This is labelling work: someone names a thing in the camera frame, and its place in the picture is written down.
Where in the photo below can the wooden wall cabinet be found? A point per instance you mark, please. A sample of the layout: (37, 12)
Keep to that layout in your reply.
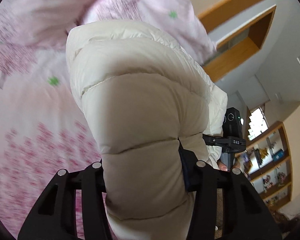
(241, 43)

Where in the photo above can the wooden display shelf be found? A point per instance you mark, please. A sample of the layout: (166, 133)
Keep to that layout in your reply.
(271, 179)

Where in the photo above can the blue box on shelf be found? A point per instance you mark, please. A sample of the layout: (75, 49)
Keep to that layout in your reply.
(278, 155)

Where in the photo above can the white pink floral pillow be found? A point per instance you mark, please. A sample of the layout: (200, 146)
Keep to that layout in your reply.
(47, 22)

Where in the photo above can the cream white puffer jacket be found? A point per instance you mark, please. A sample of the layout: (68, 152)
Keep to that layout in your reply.
(143, 96)

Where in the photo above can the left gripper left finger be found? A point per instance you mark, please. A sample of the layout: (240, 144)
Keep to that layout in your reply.
(53, 215)

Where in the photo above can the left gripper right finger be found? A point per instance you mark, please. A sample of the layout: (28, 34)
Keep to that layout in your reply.
(245, 215)

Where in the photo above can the person's right hand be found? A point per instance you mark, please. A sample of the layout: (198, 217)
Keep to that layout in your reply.
(223, 167)

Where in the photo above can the pink floral bed sheet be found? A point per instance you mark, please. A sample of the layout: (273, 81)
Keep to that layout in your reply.
(41, 128)

